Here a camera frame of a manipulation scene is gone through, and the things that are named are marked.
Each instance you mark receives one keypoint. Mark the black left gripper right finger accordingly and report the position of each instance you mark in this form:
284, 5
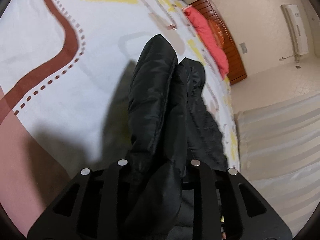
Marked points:
226, 201

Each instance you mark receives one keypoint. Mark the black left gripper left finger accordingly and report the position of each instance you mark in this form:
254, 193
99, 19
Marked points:
94, 205

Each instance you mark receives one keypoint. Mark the black puffer jacket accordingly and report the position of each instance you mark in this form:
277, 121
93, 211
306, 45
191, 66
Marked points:
170, 126

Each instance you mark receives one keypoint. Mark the beige curtain by window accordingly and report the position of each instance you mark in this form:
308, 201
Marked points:
279, 156

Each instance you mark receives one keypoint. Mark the brown wooden headboard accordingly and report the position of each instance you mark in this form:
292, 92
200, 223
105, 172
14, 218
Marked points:
237, 71

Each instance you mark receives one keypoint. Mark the white patterned bed sheet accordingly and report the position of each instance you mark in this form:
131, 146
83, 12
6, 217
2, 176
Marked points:
66, 67

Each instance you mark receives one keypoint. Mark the red pillow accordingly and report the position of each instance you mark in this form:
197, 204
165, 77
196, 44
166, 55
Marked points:
202, 27

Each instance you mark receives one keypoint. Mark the orange patterned cushion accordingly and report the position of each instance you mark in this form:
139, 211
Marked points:
217, 33

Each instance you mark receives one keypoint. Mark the grey wall switch panel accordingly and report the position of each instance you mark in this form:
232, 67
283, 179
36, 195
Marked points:
243, 47

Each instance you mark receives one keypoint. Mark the white wall air conditioner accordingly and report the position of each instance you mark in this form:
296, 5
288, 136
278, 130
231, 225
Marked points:
296, 28

